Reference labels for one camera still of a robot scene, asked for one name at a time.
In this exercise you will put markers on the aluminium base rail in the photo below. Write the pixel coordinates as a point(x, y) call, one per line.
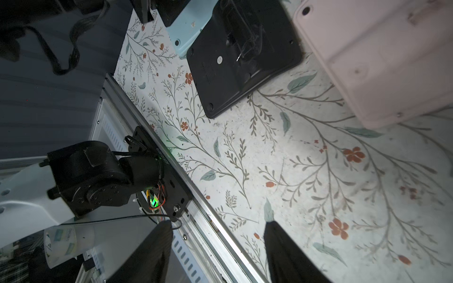
point(203, 249)

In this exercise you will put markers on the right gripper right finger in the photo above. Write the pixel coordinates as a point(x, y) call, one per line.
point(286, 261)

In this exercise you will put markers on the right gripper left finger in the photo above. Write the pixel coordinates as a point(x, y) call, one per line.
point(149, 262)

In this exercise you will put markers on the light blue calculator lower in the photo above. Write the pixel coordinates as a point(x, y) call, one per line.
point(189, 24)

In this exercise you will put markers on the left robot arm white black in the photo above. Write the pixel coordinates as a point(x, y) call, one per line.
point(72, 182)

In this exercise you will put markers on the pink calculator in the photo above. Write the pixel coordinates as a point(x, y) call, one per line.
point(390, 60)

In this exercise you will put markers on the small circuit board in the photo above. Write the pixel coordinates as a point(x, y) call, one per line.
point(156, 196)

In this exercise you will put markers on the floral table mat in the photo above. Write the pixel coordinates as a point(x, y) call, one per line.
point(367, 206)

